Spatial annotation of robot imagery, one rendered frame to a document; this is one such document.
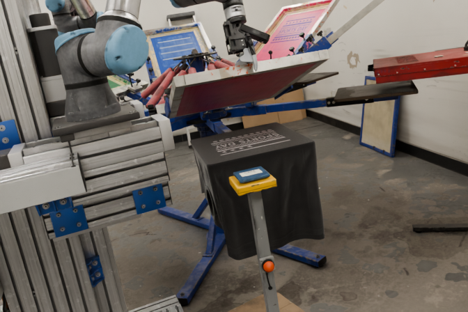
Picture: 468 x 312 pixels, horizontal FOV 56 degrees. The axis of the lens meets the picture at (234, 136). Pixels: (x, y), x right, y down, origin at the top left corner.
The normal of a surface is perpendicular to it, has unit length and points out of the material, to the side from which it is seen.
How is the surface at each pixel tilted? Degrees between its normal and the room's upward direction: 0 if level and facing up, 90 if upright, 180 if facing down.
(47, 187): 90
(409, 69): 90
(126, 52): 96
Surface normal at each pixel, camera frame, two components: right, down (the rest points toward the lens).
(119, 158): 0.35, 0.16
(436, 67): -0.26, 0.26
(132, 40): 0.83, 0.11
